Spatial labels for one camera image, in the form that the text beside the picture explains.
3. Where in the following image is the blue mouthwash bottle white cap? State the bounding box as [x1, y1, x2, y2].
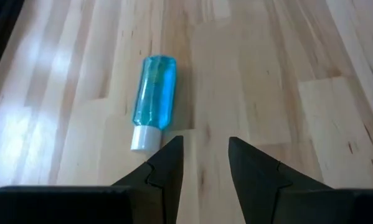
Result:
[130, 55, 178, 152]

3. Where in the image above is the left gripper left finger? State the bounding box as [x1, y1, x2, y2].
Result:
[111, 135, 185, 224]

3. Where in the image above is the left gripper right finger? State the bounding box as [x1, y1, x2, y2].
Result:
[228, 136, 333, 224]

